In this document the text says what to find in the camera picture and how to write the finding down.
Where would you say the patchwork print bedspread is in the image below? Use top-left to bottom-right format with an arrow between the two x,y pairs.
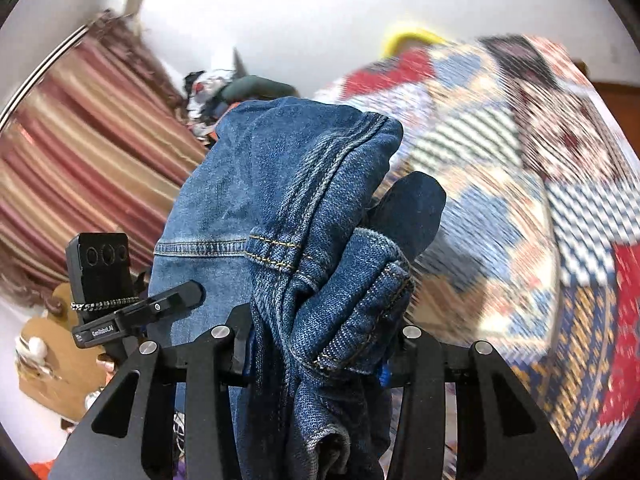
312,34 -> 640,480

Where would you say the grey plush pillow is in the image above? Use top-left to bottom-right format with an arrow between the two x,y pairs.
220,75 -> 301,107

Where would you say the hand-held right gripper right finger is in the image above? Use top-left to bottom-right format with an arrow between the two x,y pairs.
377,325 -> 578,480

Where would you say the curtain rod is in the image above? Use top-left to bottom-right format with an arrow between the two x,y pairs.
0,22 -> 98,127

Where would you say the striped red and beige curtain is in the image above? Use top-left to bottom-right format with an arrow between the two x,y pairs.
0,10 -> 208,306

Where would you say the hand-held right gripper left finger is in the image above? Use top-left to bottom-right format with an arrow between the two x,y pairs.
50,302 -> 257,480

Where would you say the pile of mixed clutter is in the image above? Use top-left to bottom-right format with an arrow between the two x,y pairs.
182,69 -> 242,142

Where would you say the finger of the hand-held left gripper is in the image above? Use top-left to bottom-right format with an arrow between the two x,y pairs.
116,280 -> 207,328

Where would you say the blue denim jacket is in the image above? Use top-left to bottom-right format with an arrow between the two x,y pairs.
147,96 -> 447,480

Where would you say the yellow pillow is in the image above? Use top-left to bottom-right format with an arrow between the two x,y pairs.
381,21 -> 447,57

